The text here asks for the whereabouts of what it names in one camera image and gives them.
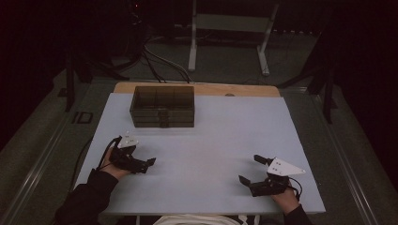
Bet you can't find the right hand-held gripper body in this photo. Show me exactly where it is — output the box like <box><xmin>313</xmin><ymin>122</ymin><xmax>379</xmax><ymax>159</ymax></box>
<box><xmin>250</xmin><ymin>157</ymin><xmax>307</xmax><ymax>198</ymax></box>

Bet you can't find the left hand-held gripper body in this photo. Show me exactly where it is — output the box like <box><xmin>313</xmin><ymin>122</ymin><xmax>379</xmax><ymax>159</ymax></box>
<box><xmin>108</xmin><ymin>134</ymin><xmax>149</xmax><ymax>174</ymax></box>

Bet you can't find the translucent bottom drawer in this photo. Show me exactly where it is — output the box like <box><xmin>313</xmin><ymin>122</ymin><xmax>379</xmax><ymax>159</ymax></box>
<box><xmin>133</xmin><ymin>121</ymin><xmax>195</xmax><ymax>128</ymax></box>

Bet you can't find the dark translucent drawer box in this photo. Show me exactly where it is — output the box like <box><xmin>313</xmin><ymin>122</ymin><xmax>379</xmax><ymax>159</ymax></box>
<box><xmin>129</xmin><ymin>85</ymin><xmax>195</xmax><ymax>128</ymax></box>

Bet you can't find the person's left hand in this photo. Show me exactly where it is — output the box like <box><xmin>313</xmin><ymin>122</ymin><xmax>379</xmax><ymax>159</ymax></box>
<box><xmin>101</xmin><ymin>149</ymin><xmax>130</xmax><ymax>181</ymax></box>

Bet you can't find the person's right hand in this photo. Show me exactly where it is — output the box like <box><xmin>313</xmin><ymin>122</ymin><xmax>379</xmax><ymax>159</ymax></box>
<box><xmin>270</xmin><ymin>188</ymin><xmax>300</xmax><ymax>216</ymax></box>

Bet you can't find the black metal stand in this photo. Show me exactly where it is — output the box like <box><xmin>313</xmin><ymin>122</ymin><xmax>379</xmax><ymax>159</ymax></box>
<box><xmin>64</xmin><ymin>55</ymin><xmax>130</xmax><ymax>113</ymax></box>
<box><xmin>276</xmin><ymin>31</ymin><xmax>340</xmax><ymax>125</ymax></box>

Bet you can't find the white metal stand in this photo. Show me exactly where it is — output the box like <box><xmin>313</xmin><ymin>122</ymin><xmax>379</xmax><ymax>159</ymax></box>
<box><xmin>187</xmin><ymin>0</ymin><xmax>280</xmax><ymax>77</ymax></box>

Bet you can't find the left hand-held gripper black cable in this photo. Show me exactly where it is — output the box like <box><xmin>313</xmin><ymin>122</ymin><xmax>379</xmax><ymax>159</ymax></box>
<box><xmin>97</xmin><ymin>135</ymin><xmax>123</xmax><ymax>172</ymax></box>

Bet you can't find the hand-held gripper black cable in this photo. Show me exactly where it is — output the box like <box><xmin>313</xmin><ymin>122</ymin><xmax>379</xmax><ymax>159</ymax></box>
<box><xmin>97</xmin><ymin>135</ymin><xmax>123</xmax><ymax>172</ymax></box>
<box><xmin>287</xmin><ymin>176</ymin><xmax>304</xmax><ymax>201</ymax></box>

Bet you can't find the right hand-held gripper black cable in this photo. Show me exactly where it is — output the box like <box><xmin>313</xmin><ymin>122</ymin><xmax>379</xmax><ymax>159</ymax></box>
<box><xmin>287</xmin><ymin>176</ymin><xmax>304</xmax><ymax>201</ymax></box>

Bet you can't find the black cable beside table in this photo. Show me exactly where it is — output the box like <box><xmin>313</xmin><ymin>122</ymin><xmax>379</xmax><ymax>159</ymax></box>
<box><xmin>69</xmin><ymin>136</ymin><xmax>94</xmax><ymax>195</ymax></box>

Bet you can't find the metal floor rail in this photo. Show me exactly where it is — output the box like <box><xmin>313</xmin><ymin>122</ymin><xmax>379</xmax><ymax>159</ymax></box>
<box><xmin>0</xmin><ymin>118</ymin><xmax>71</xmax><ymax>225</ymax></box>
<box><xmin>314</xmin><ymin>93</ymin><xmax>381</xmax><ymax>225</ymax></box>

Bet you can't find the black floor cable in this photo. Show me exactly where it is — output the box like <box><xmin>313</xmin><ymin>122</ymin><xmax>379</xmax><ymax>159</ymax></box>
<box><xmin>144</xmin><ymin>46</ymin><xmax>192</xmax><ymax>84</ymax></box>
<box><xmin>141</xmin><ymin>50</ymin><xmax>166</xmax><ymax>84</ymax></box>

